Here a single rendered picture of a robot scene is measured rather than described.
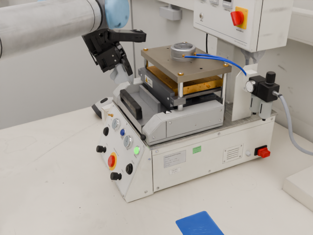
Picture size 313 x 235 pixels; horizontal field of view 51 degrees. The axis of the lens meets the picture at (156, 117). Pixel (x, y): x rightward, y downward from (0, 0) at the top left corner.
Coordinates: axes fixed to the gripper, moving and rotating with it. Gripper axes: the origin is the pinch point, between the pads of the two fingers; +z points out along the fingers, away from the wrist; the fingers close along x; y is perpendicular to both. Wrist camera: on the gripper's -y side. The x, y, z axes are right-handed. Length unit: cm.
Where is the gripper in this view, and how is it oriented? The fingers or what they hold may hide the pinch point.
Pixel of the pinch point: (132, 80)
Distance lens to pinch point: 101.4
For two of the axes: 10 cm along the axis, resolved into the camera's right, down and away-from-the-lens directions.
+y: -8.4, 5.2, -1.7
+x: 4.3, 4.3, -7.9
